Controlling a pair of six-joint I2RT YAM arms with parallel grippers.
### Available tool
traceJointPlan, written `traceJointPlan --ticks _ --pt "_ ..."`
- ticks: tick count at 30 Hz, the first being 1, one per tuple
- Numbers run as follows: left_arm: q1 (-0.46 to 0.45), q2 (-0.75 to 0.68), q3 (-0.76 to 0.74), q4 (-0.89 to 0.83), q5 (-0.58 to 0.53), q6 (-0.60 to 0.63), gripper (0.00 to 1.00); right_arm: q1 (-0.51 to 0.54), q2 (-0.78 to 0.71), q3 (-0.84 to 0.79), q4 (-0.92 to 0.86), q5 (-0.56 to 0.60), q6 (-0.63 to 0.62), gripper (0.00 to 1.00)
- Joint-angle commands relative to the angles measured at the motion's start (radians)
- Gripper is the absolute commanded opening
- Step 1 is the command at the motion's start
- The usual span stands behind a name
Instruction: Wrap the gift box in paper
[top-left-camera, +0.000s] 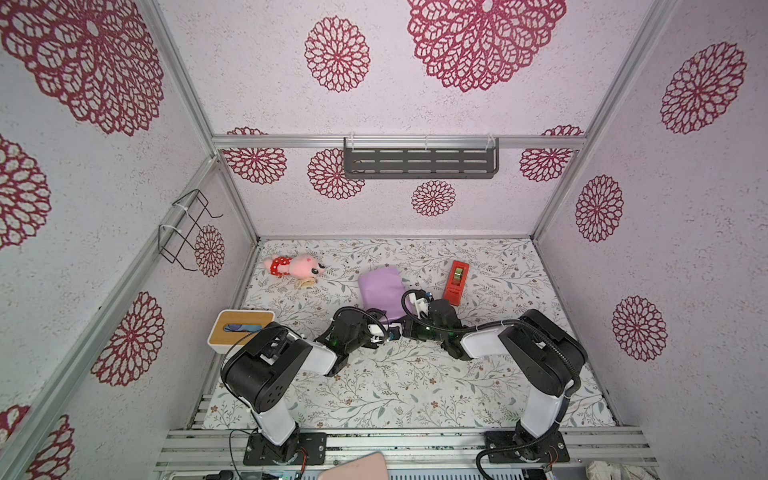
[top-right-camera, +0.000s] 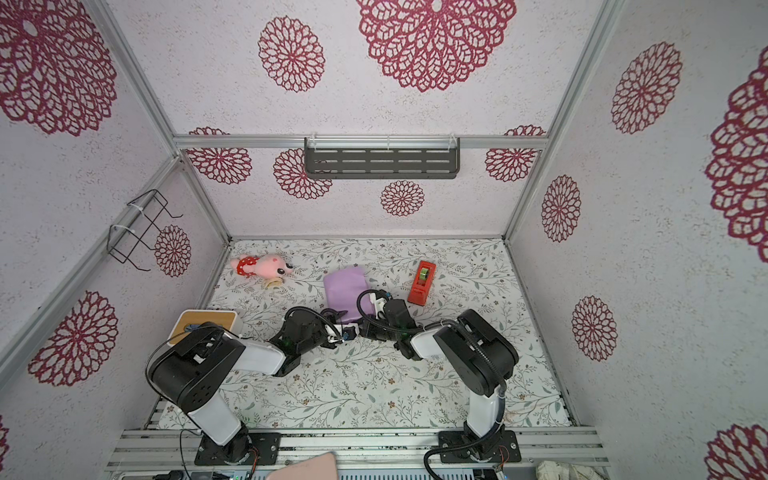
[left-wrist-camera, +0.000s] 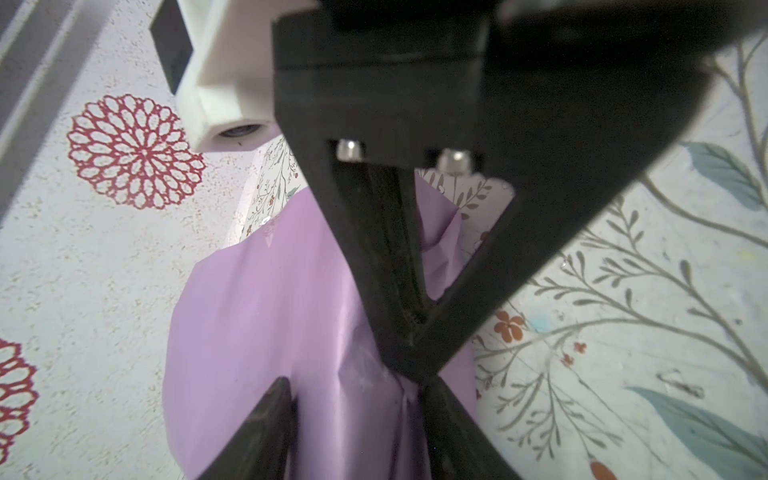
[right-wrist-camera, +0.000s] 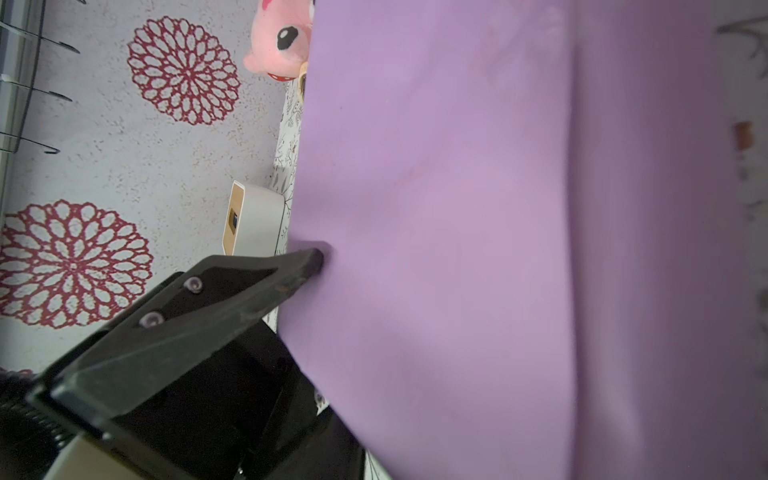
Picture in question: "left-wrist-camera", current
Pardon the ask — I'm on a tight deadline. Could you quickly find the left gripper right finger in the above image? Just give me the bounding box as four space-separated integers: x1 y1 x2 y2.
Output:
419 377 520 480

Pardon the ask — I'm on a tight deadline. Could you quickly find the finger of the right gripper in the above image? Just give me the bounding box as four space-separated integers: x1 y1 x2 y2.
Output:
272 1 767 383

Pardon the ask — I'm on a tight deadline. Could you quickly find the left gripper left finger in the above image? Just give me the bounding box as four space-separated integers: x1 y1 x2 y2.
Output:
199 377 294 480

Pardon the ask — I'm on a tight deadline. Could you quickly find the pink wrapping paper sheet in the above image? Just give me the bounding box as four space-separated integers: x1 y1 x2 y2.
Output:
161 173 481 480

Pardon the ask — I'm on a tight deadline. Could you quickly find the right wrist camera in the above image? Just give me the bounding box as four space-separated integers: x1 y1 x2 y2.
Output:
150 0 319 153

